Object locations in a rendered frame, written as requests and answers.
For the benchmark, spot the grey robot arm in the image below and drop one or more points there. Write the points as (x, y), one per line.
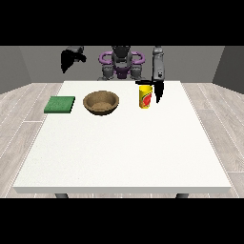
(76, 49)
(158, 65)

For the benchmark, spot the green square pad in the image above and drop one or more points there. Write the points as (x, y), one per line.
(59, 104)

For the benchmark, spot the brown wooden bowl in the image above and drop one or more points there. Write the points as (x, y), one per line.
(101, 102)

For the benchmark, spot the grey robot trunk purple rings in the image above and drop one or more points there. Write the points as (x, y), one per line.
(121, 65)

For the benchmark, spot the yellow cup with melon print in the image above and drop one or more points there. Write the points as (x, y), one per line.
(146, 97)

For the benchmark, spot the dark table leg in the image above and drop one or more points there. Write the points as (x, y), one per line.
(62, 195)
(182, 195)

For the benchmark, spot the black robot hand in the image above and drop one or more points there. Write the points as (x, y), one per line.
(67, 62)
(158, 89)

